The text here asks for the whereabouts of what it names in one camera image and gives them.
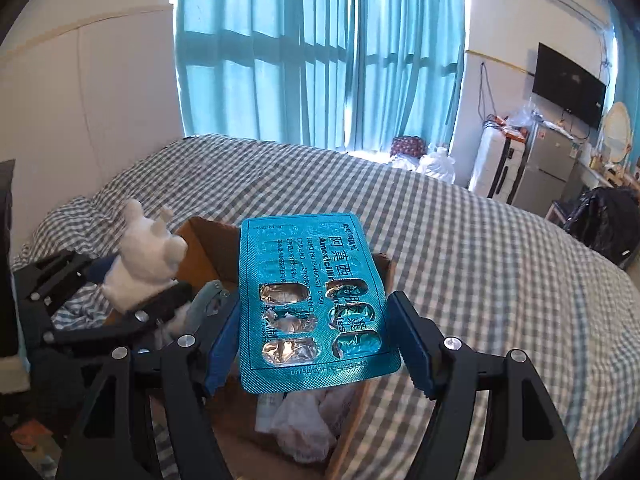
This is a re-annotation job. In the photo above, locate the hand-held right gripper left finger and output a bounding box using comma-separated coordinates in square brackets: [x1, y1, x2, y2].
[55, 290, 242, 480]

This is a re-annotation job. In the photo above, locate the orange packet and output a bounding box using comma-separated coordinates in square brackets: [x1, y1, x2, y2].
[12, 419, 54, 454]

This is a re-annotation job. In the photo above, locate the white suitcase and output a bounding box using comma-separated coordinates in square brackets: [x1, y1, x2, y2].
[469, 127, 527, 202]

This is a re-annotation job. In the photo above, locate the plastic bag on fridge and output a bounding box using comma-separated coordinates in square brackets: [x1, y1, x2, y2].
[504, 104, 544, 134]

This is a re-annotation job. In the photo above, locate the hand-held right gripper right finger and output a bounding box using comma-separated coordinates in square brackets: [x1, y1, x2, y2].
[387, 290, 574, 480]

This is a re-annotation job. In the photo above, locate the wide teal curtain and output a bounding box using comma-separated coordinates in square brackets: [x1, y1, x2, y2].
[174, 0, 359, 154]

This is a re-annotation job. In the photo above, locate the black wall television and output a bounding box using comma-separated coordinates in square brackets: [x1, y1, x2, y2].
[531, 42, 608, 129]

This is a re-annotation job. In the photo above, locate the black wall cable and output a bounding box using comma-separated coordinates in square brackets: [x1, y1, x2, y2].
[479, 62, 493, 129]

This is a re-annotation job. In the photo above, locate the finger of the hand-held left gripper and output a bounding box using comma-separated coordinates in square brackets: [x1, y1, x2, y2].
[42, 282, 194, 349]
[12, 252, 121, 317]

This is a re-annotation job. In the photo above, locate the checked bed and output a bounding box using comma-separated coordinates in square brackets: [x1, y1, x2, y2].
[11, 133, 640, 480]

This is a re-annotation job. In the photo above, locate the blue pill blister pack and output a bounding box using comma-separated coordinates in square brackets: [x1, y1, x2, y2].
[237, 212, 404, 395]

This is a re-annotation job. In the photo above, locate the white oval mirror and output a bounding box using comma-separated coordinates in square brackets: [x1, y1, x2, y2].
[602, 102, 634, 167]

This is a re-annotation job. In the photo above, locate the translucent plastic bag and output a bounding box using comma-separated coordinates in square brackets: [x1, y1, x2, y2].
[271, 385, 357, 464]

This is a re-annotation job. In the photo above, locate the brown cardboard box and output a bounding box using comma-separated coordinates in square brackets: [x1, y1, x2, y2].
[149, 216, 397, 480]

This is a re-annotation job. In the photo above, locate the grey small fridge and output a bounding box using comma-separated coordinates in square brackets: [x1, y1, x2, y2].
[514, 127, 582, 212]

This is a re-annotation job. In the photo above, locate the clear plastic bag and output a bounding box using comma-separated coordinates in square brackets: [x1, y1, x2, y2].
[392, 147, 457, 184]

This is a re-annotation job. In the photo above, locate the narrow teal curtain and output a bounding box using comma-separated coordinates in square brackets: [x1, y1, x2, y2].
[347, 0, 467, 155]

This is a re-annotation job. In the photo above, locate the black jacket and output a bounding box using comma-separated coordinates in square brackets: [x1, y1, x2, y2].
[562, 187, 640, 269]

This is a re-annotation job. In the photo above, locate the floral bag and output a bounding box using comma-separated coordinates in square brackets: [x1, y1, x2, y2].
[389, 135, 427, 159]

